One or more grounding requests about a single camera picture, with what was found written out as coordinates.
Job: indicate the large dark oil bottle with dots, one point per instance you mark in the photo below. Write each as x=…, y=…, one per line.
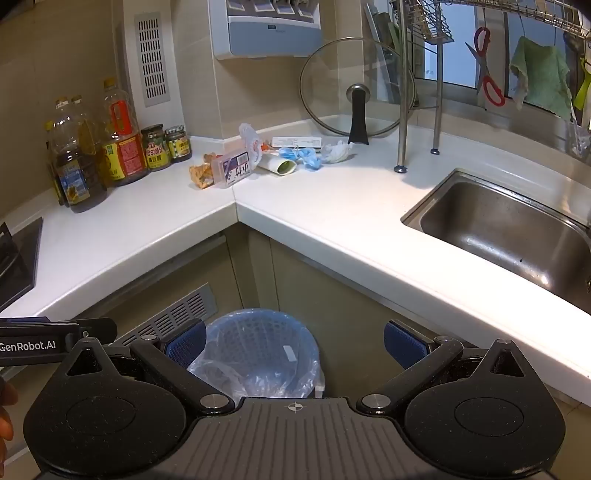
x=76, y=175

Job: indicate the black cooktop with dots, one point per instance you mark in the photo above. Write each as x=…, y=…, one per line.
x=16, y=258

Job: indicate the person's left hand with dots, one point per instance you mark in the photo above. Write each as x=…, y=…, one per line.
x=5, y=415

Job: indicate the white wall water purifier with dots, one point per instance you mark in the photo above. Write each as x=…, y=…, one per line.
x=268, y=32

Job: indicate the red bottle cap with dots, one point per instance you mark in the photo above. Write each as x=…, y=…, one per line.
x=233, y=170

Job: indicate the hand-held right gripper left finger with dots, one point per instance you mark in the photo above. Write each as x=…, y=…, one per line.
x=184, y=344

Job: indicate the beige kitchen base cabinet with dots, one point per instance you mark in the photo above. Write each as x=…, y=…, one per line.
x=323, y=286

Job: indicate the grey cutting board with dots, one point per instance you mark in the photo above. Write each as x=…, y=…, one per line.
x=381, y=46

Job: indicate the white tissue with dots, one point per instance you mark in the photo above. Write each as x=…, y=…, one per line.
x=336, y=152

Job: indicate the window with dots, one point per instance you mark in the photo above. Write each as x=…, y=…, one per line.
x=457, y=60

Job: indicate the bean paste jar yellow label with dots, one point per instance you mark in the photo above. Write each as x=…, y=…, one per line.
x=156, y=152

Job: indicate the blue mesh trash bin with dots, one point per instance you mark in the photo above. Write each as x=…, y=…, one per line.
x=258, y=327

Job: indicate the white wall vent grille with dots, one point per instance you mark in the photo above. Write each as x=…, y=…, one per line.
x=150, y=60

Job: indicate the clear hanging plastic bag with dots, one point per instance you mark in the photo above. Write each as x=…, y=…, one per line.
x=579, y=138

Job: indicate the brown wrapper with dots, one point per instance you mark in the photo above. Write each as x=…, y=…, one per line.
x=201, y=173

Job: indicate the white medicine box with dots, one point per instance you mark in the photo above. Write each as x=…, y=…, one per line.
x=295, y=142

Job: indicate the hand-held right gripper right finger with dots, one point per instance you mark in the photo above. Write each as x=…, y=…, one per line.
x=404, y=344

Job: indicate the white plastic bag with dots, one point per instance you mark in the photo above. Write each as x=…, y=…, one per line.
x=249, y=136

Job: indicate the white paper cup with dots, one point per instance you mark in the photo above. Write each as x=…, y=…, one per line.
x=274, y=165

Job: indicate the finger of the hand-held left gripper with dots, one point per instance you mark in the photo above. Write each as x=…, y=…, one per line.
x=99, y=328

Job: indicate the green dish cloth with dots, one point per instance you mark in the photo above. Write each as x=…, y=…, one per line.
x=542, y=74

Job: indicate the dark sauce bottle yellow cap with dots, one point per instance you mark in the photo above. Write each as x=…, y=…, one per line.
x=50, y=138

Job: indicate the steel sink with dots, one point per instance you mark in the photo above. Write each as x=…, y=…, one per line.
x=498, y=230

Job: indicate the small jar green lid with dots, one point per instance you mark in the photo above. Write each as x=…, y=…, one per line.
x=179, y=146

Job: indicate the yellow green hanging utensil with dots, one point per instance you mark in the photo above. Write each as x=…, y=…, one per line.
x=584, y=87

